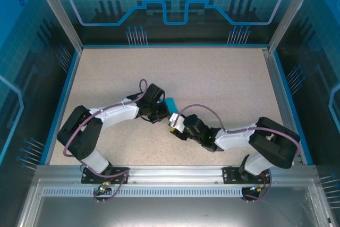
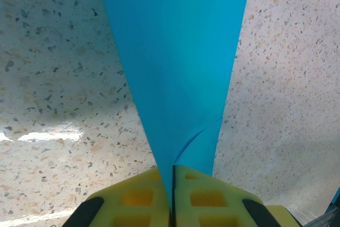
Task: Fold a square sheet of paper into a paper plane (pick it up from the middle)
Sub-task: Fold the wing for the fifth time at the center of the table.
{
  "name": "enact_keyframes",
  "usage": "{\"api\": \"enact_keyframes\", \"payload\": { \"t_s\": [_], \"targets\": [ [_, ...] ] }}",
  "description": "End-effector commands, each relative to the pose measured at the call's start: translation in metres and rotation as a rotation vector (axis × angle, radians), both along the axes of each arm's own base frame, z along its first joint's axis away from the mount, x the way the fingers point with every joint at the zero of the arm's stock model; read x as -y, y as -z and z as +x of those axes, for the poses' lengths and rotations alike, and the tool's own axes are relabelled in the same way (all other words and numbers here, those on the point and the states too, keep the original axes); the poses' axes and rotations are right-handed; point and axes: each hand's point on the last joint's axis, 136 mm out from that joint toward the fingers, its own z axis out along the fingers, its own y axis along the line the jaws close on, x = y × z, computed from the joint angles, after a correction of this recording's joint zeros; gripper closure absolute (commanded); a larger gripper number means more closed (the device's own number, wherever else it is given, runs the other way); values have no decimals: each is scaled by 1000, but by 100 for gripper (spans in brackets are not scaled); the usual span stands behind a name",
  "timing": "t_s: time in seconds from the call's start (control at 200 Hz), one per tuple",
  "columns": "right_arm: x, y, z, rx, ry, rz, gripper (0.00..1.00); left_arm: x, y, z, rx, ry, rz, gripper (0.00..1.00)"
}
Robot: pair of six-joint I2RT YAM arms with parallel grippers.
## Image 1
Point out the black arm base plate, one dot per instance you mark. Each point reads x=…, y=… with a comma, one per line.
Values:
x=231, y=175
x=90, y=177

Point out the grey metal plate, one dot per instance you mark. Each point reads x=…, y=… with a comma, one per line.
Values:
x=170, y=211

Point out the aluminium side rail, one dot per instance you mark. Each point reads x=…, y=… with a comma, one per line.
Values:
x=279, y=99

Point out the aluminium frame post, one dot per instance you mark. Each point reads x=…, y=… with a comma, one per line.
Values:
x=58, y=11
x=292, y=11

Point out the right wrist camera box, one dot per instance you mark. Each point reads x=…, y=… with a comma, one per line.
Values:
x=177, y=122

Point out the aluminium mounting rail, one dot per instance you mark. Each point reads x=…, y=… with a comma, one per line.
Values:
x=172, y=173

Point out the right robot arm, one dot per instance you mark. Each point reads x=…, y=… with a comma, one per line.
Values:
x=273, y=144

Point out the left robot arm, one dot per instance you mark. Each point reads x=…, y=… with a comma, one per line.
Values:
x=79, y=136

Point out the blue paper sheet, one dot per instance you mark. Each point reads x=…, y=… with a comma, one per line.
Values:
x=171, y=104

